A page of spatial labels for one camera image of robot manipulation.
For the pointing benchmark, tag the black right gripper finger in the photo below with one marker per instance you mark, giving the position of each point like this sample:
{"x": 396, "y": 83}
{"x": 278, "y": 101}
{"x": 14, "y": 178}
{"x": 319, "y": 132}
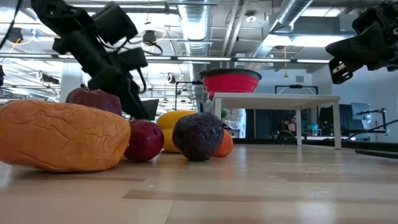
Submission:
{"x": 357, "y": 46}
{"x": 340, "y": 70}

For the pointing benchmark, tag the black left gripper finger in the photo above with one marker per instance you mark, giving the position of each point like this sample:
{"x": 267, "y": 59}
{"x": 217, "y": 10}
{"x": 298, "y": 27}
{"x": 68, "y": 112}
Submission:
{"x": 139, "y": 104}
{"x": 115, "y": 88}

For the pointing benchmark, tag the large dark red toy fruit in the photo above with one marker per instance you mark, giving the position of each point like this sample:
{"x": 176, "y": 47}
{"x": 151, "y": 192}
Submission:
{"x": 93, "y": 99}

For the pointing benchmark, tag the yellow toy pepper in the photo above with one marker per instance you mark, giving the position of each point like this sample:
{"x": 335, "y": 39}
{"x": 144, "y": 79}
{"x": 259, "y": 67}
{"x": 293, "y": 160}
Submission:
{"x": 168, "y": 124}

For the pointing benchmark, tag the small red toy plum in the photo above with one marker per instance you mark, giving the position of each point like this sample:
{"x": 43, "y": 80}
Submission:
{"x": 144, "y": 141}

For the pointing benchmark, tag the dark purple toy cabbage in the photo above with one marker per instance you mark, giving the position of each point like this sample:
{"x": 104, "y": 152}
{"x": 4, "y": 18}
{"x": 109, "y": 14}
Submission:
{"x": 198, "y": 137}

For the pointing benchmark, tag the large orange toy fruit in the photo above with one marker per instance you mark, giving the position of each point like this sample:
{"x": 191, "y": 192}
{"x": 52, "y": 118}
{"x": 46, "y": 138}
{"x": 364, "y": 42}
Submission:
{"x": 62, "y": 133}

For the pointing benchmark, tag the small orange toy tangerine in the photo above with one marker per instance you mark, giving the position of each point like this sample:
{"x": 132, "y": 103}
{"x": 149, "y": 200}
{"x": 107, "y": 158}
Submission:
{"x": 227, "y": 146}

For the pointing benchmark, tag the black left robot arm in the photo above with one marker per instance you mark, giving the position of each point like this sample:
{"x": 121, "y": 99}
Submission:
{"x": 56, "y": 12}

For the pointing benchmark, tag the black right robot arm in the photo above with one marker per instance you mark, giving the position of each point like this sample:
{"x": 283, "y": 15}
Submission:
{"x": 395, "y": 4}

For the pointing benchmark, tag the background computer monitor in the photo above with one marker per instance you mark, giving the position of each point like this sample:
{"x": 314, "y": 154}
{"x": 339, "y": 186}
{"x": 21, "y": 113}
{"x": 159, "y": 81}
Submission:
{"x": 360, "y": 113}

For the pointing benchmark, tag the person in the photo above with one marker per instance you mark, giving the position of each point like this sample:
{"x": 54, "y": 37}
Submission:
{"x": 291, "y": 124}
{"x": 236, "y": 121}

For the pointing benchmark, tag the white perforated riser shelf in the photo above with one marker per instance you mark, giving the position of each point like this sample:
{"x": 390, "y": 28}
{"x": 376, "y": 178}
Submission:
{"x": 273, "y": 100}

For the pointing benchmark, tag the red collapsible colander bowl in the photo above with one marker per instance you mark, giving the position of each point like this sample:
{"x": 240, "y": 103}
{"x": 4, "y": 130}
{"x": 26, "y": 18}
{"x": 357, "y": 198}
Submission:
{"x": 230, "y": 82}

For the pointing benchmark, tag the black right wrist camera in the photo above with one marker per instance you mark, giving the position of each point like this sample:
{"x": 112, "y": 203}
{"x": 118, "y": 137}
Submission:
{"x": 370, "y": 20}

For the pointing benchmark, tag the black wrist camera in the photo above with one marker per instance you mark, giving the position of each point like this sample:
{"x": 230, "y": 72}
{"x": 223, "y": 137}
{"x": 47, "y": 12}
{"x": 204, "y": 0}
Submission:
{"x": 115, "y": 23}
{"x": 370, "y": 20}

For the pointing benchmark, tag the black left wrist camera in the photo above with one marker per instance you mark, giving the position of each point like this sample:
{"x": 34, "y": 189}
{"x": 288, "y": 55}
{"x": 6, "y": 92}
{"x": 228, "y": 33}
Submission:
{"x": 115, "y": 23}

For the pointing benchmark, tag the silver ventilation duct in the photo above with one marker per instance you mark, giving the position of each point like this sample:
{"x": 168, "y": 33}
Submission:
{"x": 286, "y": 18}
{"x": 196, "y": 28}

